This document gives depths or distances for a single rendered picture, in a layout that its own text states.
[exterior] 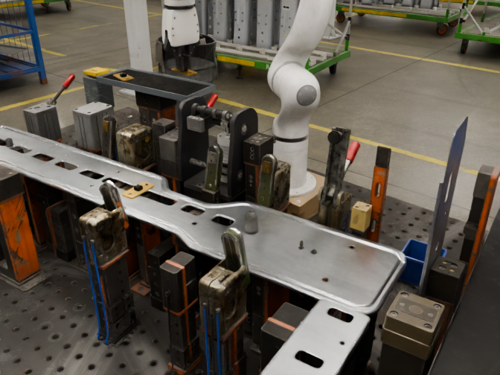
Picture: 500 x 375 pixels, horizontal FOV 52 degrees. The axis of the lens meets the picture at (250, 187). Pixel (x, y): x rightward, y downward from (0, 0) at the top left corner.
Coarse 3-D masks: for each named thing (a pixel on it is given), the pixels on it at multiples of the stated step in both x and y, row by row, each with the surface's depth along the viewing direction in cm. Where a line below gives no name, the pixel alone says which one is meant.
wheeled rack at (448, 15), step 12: (468, 0) 801; (360, 12) 815; (372, 12) 804; (384, 12) 792; (396, 12) 785; (408, 12) 781; (420, 12) 770; (432, 12) 761; (444, 12) 771; (456, 12) 781; (444, 24) 760; (456, 24) 818
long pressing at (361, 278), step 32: (0, 128) 168; (0, 160) 147; (32, 160) 146; (64, 160) 146; (96, 160) 146; (96, 192) 130; (160, 192) 130; (160, 224) 117; (192, 224) 116; (288, 224) 116; (320, 224) 116; (224, 256) 106; (256, 256) 105; (288, 256) 105; (320, 256) 105; (352, 256) 105; (384, 256) 105; (288, 288) 98; (320, 288) 96; (352, 288) 96; (384, 288) 97
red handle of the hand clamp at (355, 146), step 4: (352, 144) 120; (356, 144) 120; (352, 148) 119; (356, 148) 119; (348, 152) 119; (352, 152) 119; (356, 152) 119; (348, 156) 118; (352, 156) 118; (348, 160) 118; (352, 160) 118; (348, 164) 118; (344, 168) 117; (348, 168) 118; (344, 172) 117; (332, 188) 116; (328, 192) 115; (332, 192) 115; (328, 196) 115; (332, 196) 115
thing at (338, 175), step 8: (336, 128) 111; (344, 128) 110; (328, 136) 108; (336, 136) 107; (344, 136) 109; (336, 144) 112; (344, 144) 110; (328, 152) 112; (336, 152) 112; (344, 152) 110; (328, 160) 113; (336, 160) 113; (344, 160) 112; (328, 168) 113; (336, 168) 113; (328, 176) 114; (336, 176) 114; (328, 184) 115; (336, 184) 113; (336, 192) 114
